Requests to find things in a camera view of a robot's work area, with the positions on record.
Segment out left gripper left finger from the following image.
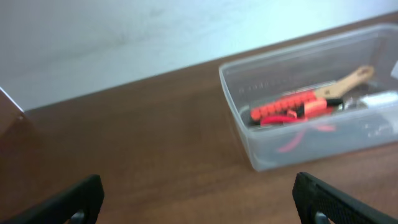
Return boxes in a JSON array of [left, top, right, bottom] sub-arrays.
[[4, 174, 104, 224]]

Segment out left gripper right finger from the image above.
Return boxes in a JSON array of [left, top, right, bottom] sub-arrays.
[[292, 172, 397, 224]]

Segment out small red-handled pliers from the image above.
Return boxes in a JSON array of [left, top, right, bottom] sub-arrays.
[[260, 107, 334, 153]]

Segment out orange black long-nose pliers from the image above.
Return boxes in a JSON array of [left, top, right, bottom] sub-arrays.
[[291, 98, 344, 118]]

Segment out orange perforated strip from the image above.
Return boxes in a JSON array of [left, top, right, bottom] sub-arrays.
[[250, 91, 317, 121]]

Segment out orange scraper wooden handle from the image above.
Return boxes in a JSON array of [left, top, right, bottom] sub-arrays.
[[281, 64, 376, 100]]

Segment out clear plastic container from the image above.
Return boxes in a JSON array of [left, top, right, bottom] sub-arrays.
[[220, 24, 397, 171]]

